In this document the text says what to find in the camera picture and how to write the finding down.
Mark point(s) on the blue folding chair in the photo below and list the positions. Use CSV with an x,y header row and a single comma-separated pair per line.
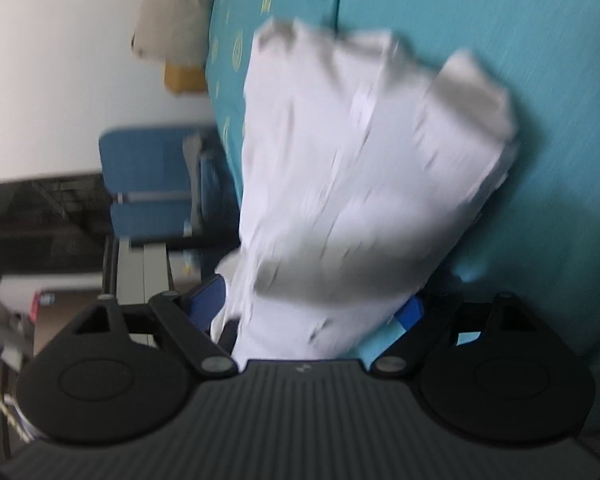
x,y
154,194

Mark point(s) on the grey blue clothes pile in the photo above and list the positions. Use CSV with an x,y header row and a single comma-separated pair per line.
x,y
214,211

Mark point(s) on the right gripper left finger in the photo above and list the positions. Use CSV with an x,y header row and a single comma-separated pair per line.
x,y
184,322

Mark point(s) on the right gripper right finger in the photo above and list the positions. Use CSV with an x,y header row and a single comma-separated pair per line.
x,y
403,321

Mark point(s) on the white desk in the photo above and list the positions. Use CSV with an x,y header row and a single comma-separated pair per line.
x,y
133,272

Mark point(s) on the grey pillow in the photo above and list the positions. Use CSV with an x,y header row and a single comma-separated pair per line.
x,y
173,31

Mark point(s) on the dark window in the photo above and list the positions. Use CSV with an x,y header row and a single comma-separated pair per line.
x,y
54,226

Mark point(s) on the teal patterned bed sheet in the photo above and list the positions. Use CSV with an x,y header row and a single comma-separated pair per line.
x,y
538,234

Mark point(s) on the white shirt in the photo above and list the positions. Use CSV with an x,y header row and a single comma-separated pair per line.
x,y
362,170

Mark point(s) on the brown headboard cushion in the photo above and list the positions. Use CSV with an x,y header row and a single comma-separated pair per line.
x,y
184,79

